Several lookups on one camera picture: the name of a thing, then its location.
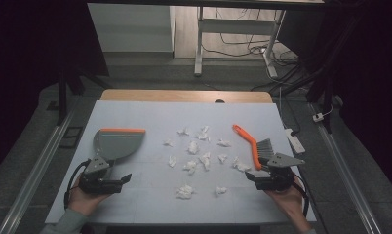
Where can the aluminium floor rail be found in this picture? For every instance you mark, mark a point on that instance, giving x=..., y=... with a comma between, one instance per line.
x=346, y=175
x=34, y=172

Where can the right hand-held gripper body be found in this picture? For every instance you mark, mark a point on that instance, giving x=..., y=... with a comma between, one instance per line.
x=277, y=178

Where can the dark curtain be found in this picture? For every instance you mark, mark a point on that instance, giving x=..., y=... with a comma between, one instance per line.
x=379, y=81
x=21, y=65

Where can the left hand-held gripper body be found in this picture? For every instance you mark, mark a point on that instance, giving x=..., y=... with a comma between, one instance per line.
x=98, y=183

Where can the small white plug adapter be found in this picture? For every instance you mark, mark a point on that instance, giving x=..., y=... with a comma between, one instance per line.
x=318, y=117

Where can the white paper wads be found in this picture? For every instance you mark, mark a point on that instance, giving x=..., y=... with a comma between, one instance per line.
x=193, y=148

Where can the wooden table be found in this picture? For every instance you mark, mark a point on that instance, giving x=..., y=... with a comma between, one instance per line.
x=184, y=96

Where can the person's right hand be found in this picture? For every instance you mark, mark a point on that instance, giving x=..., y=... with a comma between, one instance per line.
x=290, y=201

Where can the orange brush with grey bristles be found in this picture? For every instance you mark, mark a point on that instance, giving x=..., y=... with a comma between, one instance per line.
x=251, y=143

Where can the white power strip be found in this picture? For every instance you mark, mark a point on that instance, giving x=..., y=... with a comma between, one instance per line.
x=294, y=141

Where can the white desk frame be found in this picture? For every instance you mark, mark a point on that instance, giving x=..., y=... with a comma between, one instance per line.
x=233, y=26

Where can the light grey panel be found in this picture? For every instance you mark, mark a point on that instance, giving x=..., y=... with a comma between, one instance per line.
x=129, y=29

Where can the black metal stand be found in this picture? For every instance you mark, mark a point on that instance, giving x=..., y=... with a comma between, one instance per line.
x=327, y=97
x=62, y=97

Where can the grey dustpan with orange edge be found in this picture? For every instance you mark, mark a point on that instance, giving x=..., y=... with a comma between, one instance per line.
x=119, y=144

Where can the person's left hand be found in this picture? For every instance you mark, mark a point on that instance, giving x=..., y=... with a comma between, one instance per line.
x=82, y=201

